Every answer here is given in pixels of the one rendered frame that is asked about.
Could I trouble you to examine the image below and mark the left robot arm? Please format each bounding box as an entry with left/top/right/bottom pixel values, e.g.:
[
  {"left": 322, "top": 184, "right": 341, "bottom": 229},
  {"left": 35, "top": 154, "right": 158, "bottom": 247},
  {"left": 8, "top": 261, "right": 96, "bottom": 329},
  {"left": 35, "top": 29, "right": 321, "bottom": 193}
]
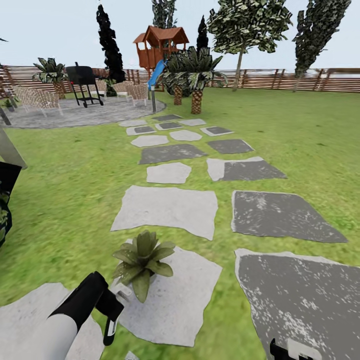
[{"left": 5, "top": 271, "right": 135, "bottom": 360}]

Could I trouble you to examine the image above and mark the insectifuge atomizer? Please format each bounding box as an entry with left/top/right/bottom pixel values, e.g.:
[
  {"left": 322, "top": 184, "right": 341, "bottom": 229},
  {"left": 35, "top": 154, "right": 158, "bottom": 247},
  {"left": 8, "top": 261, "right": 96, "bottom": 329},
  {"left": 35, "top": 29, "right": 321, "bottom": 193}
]
[{"left": 103, "top": 317, "right": 118, "bottom": 346}]

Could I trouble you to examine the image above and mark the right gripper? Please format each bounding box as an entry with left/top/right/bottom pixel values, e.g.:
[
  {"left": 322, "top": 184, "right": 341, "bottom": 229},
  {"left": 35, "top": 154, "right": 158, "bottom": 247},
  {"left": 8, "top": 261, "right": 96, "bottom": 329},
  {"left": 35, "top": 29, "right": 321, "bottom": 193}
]
[{"left": 270, "top": 338, "right": 314, "bottom": 360}]

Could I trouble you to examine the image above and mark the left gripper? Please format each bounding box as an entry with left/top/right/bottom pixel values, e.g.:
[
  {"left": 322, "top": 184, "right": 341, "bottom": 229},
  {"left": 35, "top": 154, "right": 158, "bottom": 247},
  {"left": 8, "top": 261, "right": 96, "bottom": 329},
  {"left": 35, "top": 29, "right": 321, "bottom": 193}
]
[{"left": 97, "top": 292, "right": 124, "bottom": 322}]

